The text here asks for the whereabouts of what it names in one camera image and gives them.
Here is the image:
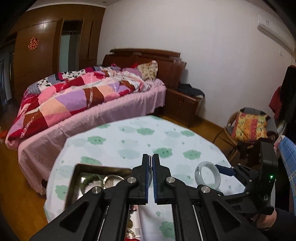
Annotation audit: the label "white jade bangle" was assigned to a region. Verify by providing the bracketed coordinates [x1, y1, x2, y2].
[195, 161, 221, 190]

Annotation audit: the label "silver bangle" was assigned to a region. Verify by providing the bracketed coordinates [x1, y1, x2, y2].
[103, 174, 124, 189]

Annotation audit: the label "green jade bangle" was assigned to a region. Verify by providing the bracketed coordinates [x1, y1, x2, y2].
[81, 174, 103, 194]

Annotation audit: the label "person's right hand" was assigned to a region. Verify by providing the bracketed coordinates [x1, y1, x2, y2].
[253, 208, 277, 230]

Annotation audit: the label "wicker chair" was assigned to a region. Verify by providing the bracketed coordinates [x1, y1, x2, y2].
[212, 107, 278, 161]

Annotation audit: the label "pink metal tin box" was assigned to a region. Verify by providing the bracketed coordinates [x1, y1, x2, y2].
[58, 164, 145, 240]

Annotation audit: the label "orange floral cushion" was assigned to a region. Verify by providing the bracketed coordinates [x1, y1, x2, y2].
[231, 111, 268, 143]

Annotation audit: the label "green cloud print tablecloth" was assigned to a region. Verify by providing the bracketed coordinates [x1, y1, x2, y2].
[43, 114, 246, 241]

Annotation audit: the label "wooden nightstand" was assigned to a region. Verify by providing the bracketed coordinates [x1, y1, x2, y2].
[164, 89, 204, 127]

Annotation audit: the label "hanging red dark clothes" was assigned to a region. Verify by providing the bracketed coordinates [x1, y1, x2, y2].
[269, 65, 295, 124]

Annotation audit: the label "wooden bed with pink sheet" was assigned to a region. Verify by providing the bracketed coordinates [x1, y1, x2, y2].
[11, 48, 186, 194]

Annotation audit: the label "dark clothes on nightstand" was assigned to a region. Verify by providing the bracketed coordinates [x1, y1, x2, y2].
[177, 83, 205, 98]

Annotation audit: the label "patchwork quilt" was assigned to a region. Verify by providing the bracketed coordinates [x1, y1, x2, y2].
[5, 66, 151, 149]

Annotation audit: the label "floral pillow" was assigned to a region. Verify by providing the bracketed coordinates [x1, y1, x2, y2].
[137, 60, 158, 81]

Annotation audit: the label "white air conditioner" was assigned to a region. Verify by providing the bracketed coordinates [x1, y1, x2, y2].
[257, 15, 295, 53]

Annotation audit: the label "dark wooden wardrobe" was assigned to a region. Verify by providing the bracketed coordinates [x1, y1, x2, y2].
[1, 4, 105, 103]

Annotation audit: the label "red double happiness sticker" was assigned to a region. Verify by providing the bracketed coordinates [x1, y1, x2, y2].
[28, 37, 39, 51]

